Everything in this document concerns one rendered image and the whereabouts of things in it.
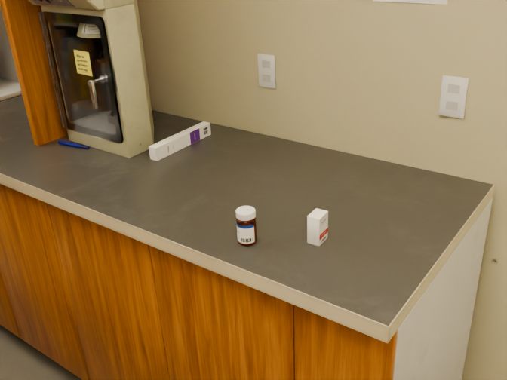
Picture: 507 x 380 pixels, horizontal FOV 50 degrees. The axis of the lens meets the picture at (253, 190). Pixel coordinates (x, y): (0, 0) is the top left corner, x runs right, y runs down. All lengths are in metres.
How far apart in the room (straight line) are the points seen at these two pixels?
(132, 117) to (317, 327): 0.95
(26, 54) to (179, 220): 0.87
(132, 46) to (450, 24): 0.93
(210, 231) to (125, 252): 0.31
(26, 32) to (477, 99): 1.41
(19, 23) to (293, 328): 1.32
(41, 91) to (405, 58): 1.21
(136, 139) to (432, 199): 0.95
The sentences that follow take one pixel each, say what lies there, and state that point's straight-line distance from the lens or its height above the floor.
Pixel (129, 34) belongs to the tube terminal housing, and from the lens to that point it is 1.78.
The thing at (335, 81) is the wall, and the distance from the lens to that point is 1.77.
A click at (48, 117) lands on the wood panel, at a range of 2.08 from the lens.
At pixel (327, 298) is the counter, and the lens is 1.12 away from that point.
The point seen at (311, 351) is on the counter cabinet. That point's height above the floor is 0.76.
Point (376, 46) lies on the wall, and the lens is 1.68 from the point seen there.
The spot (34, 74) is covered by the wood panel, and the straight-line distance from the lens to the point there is 2.03.
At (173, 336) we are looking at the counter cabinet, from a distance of 1.60.
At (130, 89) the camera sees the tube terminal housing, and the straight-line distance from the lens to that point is 1.80.
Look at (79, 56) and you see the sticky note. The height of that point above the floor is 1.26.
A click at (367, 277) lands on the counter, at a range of 1.19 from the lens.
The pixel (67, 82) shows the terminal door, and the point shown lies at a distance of 1.95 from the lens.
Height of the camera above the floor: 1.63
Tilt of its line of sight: 27 degrees down
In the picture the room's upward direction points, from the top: 3 degrees counter-clockwise
